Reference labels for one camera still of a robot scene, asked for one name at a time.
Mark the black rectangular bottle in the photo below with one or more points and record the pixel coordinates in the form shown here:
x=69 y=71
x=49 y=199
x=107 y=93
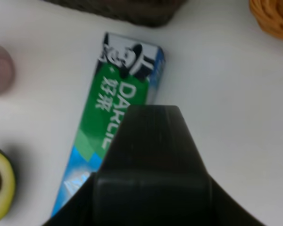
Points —
x=152 y=174

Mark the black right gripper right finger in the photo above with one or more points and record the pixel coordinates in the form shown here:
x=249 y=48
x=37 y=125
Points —
x=227 y=212

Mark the orange wicker basket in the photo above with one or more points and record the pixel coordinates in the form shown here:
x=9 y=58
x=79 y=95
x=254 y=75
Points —
x=269 y=16

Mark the halved avocado with pit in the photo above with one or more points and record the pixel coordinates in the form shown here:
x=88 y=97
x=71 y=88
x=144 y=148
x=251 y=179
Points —
x=7 y=184

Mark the translucent pink plastic cup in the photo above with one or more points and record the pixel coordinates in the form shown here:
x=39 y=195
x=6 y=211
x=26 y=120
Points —
x=7 y=71

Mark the green blue toothpaste box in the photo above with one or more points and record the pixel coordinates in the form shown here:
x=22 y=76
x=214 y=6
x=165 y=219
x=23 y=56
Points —
x=127 y=72

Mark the dark brown wicker basket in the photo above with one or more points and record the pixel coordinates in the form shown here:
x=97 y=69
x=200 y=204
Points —
x=149 y=13

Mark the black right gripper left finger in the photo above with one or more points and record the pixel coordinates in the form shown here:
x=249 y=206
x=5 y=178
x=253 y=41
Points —
x=78 y=210

